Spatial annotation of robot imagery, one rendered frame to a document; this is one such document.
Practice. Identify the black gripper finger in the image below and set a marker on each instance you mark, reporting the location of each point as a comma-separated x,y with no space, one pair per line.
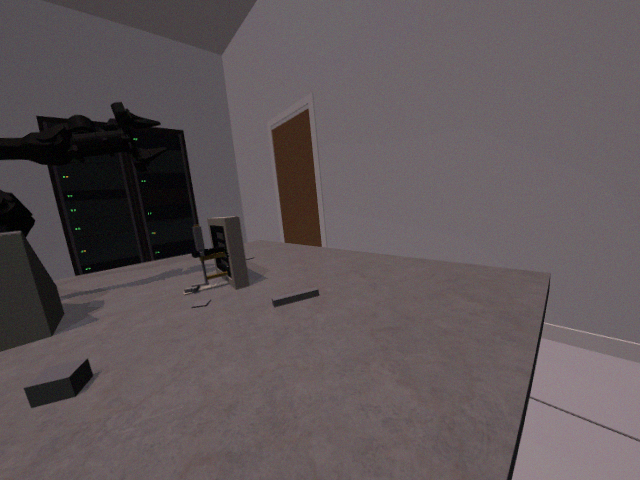
149,155
139,122

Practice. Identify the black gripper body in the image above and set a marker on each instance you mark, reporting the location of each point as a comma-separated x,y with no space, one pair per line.
115,141

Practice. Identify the dark grey rectangular bar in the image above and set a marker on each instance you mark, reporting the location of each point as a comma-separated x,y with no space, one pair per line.
295,297

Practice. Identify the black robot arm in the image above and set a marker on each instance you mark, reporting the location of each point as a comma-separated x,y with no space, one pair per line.
77,140

